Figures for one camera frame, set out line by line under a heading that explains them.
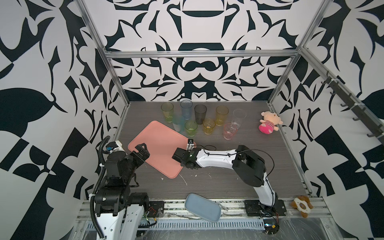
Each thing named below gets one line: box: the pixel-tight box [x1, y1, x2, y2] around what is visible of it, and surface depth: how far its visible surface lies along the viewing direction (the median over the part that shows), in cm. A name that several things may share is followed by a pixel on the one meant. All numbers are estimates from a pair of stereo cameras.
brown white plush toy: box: [290, 195, 314, 218], surface depth 75 cm
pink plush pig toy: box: [258, 111, 284, 135], surface depth 104 cm
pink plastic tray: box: [128, 121, 189, 179], surface depth 102 cm
